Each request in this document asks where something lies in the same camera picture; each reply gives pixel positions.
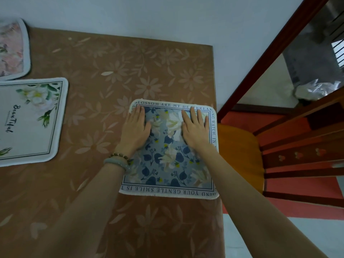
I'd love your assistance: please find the person's left hand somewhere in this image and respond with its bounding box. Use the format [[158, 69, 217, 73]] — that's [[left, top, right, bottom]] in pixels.
[[118, 105, 153, 159]]

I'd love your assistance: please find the person's right hand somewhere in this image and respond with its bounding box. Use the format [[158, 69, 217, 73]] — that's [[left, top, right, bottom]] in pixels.
[[181, 109, 219, 154]]

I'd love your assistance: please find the blue floral placemat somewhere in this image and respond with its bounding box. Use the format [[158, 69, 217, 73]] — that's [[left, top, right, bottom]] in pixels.
[[119, 99, 220, 200]]

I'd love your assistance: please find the cream line-bordered floral placemat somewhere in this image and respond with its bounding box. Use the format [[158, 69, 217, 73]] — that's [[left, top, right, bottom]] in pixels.
[[0, 77, 69, 168]]

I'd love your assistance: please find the pink floral placemat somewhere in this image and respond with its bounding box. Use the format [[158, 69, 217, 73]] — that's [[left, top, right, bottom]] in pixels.
[[0, 18, 31, 81]]

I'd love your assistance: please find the person's left forearm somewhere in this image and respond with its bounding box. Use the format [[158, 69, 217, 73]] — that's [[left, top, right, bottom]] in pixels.
[[32, 158, 130, 258]]

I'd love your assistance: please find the person's right forearm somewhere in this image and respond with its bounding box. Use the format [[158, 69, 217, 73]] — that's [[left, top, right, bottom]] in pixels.
[[196, 146, 329, 258]]

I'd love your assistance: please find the pale green jade bangle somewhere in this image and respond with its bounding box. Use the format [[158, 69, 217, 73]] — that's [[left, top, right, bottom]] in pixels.
[[103, 157, 133, 174]]

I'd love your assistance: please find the orange wooden chair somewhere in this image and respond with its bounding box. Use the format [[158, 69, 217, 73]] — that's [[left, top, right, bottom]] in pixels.
[[217, 87, 344, 209]]

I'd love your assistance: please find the wooden table with floral cover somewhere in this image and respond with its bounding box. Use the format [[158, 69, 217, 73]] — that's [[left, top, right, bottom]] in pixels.
[[0, 27, 225, 258]]

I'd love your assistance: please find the white plastic bag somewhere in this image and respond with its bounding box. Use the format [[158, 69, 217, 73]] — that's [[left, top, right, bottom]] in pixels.
[[294, 80, 342, 101]]

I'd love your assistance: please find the red floor mat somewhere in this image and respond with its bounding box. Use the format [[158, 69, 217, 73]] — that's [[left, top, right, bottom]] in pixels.
[[220, 110, 344, 221]]

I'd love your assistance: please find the dark barred grille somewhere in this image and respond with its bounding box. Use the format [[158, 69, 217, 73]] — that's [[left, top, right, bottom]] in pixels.
[[330, 10, 344, 69]]

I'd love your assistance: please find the brown beaded bracelet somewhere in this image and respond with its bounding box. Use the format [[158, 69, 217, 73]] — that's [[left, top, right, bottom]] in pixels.
[[109, 152, 130, 162]]

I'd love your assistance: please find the dark red door frame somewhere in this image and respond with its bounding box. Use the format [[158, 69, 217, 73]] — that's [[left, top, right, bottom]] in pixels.
[[217, 0, 331, 123]]

